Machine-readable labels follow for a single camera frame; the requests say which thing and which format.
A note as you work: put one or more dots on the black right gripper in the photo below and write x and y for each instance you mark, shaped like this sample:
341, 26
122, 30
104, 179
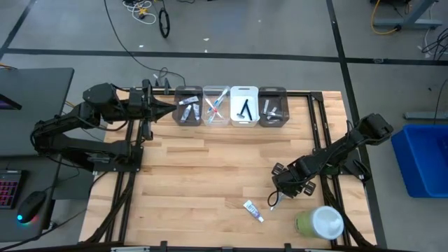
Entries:
297, 175

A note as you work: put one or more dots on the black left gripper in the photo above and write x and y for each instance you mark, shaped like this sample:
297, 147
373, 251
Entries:
133, 105

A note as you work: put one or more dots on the blue disposable razor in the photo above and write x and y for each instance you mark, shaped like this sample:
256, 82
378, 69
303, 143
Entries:
243, 108

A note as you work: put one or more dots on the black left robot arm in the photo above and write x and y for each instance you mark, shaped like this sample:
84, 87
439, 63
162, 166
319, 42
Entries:
87, 147

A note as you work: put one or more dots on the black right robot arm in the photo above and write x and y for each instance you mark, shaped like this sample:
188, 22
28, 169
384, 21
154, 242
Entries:
343, 147

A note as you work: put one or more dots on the smoky grey plastic bin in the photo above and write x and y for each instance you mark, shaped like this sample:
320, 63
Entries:
182, 91
283, 94

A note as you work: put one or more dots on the green wipes canister white lid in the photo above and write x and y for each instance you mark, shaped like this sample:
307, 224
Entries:
323, 222

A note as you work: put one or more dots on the clear plastic bin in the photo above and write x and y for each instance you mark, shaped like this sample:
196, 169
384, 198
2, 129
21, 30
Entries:
225, 120

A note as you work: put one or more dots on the white plastic bin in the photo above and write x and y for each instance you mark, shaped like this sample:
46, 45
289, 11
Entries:
236, 92

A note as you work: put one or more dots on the black desk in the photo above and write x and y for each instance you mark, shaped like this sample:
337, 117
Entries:
38, 112

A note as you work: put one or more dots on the blue plastic floor bin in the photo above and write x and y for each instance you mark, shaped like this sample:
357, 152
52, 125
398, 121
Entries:
423, 164

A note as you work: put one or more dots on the lit monitor screen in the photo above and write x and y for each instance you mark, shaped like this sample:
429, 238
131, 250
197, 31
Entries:
8, 102

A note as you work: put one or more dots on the grey metal foot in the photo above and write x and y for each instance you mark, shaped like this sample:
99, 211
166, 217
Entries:
423, 116

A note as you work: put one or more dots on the black computer mouse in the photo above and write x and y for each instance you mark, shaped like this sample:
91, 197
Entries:
31, 206

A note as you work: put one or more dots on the backlit keyboard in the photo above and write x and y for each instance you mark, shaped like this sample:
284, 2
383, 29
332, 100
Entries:
8, 189

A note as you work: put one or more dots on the dark grey lower desk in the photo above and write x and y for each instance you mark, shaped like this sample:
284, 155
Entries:
10, 224

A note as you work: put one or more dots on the grey desk base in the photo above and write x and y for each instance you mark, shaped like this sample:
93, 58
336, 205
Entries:
407, 24

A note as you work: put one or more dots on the silver metal bracket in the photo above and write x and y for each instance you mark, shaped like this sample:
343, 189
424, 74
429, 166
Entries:
129, 249

